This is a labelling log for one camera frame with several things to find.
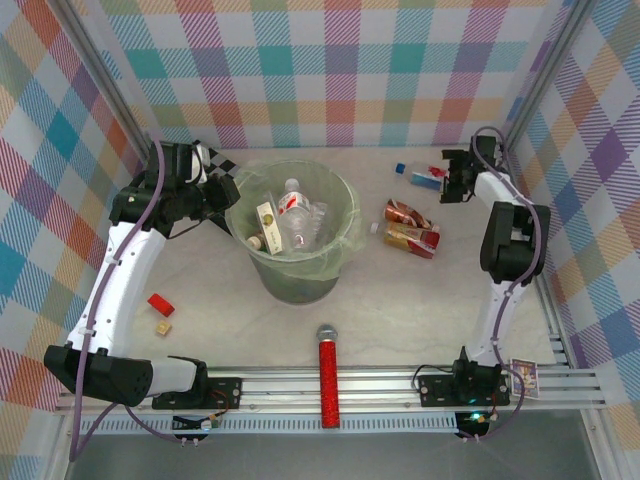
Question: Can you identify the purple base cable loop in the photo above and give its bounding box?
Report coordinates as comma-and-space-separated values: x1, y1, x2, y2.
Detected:
124, 403, 201, 445
462, 382, 525, 444

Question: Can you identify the aluminium frame post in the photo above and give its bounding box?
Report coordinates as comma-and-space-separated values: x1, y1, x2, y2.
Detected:
499, 0, 596, 156
52, 0, 156, 166

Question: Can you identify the blue label blue cap bottle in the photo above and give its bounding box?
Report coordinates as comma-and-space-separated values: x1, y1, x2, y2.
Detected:
395, 161, 451, 190

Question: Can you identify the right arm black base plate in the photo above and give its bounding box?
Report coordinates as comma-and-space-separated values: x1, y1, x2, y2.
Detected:
417, 373, 511, 409

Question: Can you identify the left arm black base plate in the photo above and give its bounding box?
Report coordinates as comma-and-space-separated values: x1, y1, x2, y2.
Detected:
151, 377, 244, 411

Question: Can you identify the copper red tea bottle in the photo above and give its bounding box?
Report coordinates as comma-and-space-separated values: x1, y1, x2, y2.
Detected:
383, 198, 435, 227

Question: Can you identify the green translucent bin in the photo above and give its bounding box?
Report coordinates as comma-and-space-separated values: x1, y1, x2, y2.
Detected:
223, 158, 369, 305

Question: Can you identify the red block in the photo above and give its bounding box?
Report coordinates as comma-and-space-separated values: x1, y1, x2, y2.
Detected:
147, 293, 177, 319

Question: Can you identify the red glitter microphone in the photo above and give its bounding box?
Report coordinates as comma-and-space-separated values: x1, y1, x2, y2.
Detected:
315, 323, 342, 430

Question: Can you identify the black grey chessboard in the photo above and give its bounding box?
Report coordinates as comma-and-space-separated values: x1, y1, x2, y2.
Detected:
192, 139, 241, 236

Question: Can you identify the right aluminium frame post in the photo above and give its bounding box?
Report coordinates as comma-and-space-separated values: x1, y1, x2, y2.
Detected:
499, 0, 596, 156

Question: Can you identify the red white label clear bottle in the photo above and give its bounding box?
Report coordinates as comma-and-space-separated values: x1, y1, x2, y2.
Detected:
277, 178, 316, 250

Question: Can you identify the slotted white cable duct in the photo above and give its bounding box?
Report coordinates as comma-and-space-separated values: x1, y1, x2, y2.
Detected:
79, 415, 459, 435

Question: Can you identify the white yellow small carton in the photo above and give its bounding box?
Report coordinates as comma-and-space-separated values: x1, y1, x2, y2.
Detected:
255, 202, 285, 257

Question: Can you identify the left aluminium frame post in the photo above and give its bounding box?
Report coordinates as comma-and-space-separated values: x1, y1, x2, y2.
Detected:
52, 0, 156, 166

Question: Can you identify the small circuit board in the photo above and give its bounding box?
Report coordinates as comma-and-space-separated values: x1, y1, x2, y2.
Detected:
454, 410, 490, 440
172, 413, 221, 432

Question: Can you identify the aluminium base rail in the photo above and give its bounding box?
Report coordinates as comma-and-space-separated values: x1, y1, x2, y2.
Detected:
54, 367, 606, 414

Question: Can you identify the purple picture card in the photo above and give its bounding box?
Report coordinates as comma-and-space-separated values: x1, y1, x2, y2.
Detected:
509, 357, 539, 400

